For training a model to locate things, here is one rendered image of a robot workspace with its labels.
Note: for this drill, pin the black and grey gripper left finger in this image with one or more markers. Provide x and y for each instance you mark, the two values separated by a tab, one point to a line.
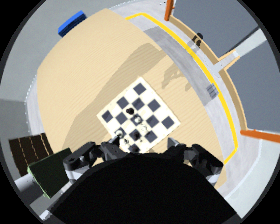
78	162

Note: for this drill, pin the chessboard with chess pieces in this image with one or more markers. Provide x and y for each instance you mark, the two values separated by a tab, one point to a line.
148	106

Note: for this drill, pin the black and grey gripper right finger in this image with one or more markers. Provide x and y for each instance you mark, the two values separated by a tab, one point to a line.
206	163

